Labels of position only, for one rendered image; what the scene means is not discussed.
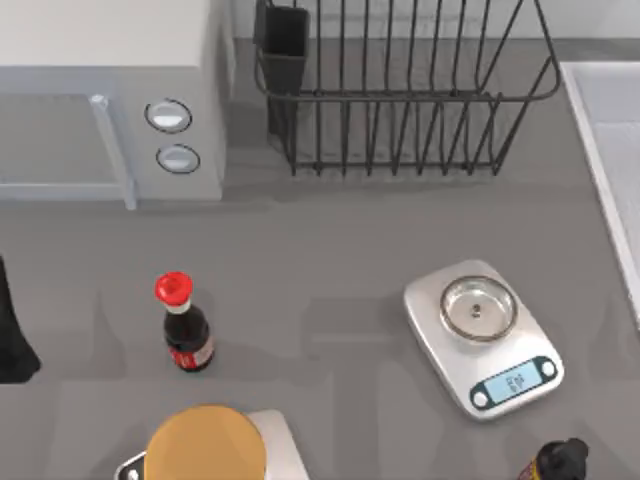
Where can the dark bottle with red cap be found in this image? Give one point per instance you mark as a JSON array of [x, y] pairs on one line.
[[187, 335]]

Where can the small microwave knob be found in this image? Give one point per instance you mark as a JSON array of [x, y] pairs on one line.
[[178, 158]]

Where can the silver kitchen scale with display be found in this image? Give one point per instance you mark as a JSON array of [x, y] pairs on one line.
[[482, 340]]

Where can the large microwave knob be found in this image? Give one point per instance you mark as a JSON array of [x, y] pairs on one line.
[[168, 116]]

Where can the black cutlery holder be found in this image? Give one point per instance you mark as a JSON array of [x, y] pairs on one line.
[[281, 45]]

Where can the tan round bread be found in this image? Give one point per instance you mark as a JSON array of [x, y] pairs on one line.
[[206, 445]]

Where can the pale microwave oven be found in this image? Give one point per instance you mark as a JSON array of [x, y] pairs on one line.
[[100, 60]]

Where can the dark bottle with black cap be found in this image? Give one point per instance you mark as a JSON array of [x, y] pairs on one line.
[[557, 462]]

